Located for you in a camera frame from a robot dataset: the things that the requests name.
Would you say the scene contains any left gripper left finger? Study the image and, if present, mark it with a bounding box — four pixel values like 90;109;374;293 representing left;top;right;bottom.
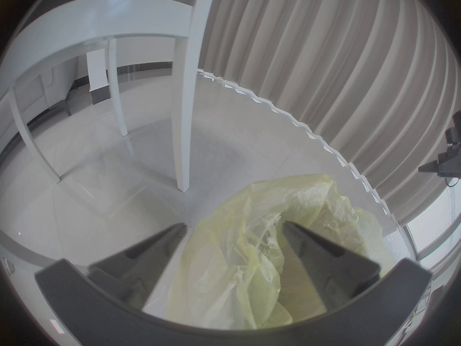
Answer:
88;223;188;309

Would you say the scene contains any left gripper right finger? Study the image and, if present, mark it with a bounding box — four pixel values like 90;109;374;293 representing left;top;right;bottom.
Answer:
283;221;382;311

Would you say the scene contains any yellow plastic bag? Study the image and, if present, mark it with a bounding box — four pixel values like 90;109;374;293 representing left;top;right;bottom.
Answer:
166;173;397;331

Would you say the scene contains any window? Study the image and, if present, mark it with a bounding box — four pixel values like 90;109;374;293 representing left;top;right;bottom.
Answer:
404;188;461;266

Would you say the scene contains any white curtain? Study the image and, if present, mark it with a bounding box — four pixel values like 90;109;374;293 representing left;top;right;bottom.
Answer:
196;0;461;238

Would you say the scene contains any grey and white chair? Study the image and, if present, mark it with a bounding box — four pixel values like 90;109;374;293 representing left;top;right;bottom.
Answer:
0;0;233;194

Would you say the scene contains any pale grey sofa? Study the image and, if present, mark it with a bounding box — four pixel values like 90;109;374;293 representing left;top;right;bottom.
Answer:
0;54;79;122

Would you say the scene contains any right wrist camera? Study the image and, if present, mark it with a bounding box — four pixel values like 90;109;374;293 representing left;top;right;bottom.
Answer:
445;111;461;148

